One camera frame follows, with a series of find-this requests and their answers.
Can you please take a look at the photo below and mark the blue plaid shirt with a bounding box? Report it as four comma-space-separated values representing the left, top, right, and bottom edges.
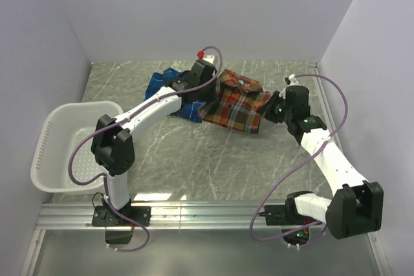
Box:
144, 67, 203, 123

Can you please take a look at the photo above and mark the red brown plaid shirt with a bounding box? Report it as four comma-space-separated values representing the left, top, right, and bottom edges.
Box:
199, 69, 272, 134

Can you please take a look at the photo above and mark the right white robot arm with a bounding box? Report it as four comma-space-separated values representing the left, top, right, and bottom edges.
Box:
257, 85, 384, 239

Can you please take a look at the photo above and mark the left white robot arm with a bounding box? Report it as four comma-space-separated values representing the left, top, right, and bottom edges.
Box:
91, 59, 217, 226

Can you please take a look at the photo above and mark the white plastic laundry basket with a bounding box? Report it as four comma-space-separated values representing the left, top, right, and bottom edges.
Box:
30, 101, 123, 195

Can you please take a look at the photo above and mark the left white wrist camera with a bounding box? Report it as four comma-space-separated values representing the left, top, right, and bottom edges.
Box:
197, 50, 215, 64

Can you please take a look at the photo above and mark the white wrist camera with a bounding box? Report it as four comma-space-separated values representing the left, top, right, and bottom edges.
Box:
197, 50, 215, 64
285, 74, 300, 88

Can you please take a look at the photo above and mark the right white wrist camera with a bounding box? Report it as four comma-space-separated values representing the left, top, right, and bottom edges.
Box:
285, 74, 300, 88

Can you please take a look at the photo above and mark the aluminium side rail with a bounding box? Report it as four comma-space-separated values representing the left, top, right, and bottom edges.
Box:
309, 61, 360, 199

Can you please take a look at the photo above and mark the aluminium mounting rail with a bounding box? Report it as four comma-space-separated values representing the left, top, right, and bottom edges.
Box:
35, 200, 378, 230

